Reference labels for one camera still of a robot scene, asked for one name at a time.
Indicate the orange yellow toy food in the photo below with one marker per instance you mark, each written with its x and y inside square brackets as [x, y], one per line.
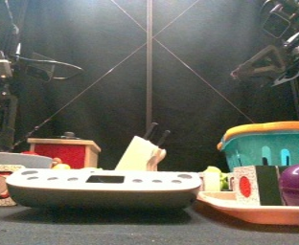
[60, 164]

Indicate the light wooden tray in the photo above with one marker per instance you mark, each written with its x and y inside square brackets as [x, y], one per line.
[258, 214]

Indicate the yellow green toy food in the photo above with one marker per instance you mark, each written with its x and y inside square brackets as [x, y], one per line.
[213, 179]

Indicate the white sushi piece red dot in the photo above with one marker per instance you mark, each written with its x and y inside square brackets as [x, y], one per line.
[254, 185]

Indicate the red toy food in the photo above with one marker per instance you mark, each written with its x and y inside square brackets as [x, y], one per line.
[29, 153]

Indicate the purple toy eggplant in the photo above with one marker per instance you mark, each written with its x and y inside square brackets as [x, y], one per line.
[298, 185]

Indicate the red wooden toy box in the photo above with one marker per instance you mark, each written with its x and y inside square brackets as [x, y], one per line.
[68, 153]

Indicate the white and black kitchen scale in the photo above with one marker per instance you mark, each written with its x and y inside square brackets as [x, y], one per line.
[104, 188]

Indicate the grey plate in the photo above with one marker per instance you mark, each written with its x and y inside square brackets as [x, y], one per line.
[14, 159]

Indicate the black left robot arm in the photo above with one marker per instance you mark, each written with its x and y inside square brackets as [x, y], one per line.
[2, 22]

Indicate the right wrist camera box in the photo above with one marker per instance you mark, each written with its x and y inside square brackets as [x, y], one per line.
[278, 20]

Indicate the grey metal frame pole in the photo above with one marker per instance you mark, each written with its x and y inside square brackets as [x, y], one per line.
[149, 63]

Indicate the teal basket with orange rim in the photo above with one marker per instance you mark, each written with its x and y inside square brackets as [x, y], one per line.
[267, 146]

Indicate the black knob on box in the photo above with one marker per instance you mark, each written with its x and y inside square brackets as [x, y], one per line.
[69, 135]

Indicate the cream wooden knife block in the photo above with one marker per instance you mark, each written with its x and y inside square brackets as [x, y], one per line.
[136, 156]

